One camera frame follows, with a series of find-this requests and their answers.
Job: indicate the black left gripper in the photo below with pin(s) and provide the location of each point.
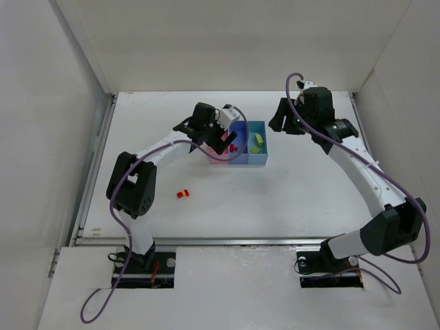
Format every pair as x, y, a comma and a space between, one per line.
216, 136

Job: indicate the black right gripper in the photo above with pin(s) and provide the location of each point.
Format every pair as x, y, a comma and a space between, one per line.
287, 117

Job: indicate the green lego brick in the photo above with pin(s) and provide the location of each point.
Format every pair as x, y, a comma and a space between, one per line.
258, 139
255, 150

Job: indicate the red and orange lego stack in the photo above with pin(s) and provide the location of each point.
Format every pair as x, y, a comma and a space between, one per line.
182, 194

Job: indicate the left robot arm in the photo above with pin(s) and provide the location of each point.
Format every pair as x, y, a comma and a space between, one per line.
131, 188

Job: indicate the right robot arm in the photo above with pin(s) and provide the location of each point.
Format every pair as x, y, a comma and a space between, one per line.
396, 218

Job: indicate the pink plastic bin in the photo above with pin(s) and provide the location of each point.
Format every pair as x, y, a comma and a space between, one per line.
215, 158

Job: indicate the light blue plastic bin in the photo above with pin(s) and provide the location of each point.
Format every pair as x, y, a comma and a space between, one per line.
257, 127

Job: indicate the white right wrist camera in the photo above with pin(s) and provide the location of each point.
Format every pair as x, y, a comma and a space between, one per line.
303, 85

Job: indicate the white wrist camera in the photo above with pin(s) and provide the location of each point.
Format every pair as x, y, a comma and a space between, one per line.
228, 115
303, 85

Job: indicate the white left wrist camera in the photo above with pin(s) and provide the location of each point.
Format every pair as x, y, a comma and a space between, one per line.
228, 115

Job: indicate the aluminium right rail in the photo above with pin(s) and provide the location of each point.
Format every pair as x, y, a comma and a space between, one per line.
357, 108

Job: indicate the aluminium rail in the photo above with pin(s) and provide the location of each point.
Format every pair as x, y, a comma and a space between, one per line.
357, 108
85, 194
98, 241

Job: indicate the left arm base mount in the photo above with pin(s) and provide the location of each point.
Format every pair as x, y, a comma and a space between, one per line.
159, 274

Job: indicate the aluminium front rail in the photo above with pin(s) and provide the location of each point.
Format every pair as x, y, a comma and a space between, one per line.
98, 241

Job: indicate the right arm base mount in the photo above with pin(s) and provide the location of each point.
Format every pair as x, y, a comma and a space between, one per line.
315, 272

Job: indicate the aluminium left rail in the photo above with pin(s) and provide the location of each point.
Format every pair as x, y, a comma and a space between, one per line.
85, 194

